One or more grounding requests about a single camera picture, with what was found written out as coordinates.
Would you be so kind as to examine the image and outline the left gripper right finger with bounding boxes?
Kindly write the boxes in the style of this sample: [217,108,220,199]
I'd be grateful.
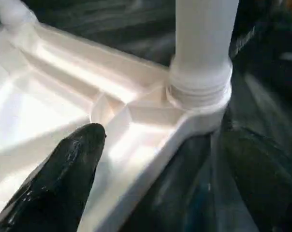
[219,125,292,232]

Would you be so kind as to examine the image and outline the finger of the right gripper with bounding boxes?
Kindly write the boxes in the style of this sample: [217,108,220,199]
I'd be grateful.
[230,0,283,64]

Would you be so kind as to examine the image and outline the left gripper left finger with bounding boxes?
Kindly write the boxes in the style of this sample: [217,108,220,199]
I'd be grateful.
[0,123,107,232]

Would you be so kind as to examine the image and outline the white plastic table leg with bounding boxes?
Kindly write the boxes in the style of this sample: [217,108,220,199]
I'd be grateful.
[0,0,39,35]
[167,0,240,110]

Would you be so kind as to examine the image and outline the white plastic table top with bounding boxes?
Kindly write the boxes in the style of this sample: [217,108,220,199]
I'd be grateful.
[0,19,233,232]

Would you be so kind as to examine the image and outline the black plastic mat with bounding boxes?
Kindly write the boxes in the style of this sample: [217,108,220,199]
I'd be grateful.
[20,0,292,232]

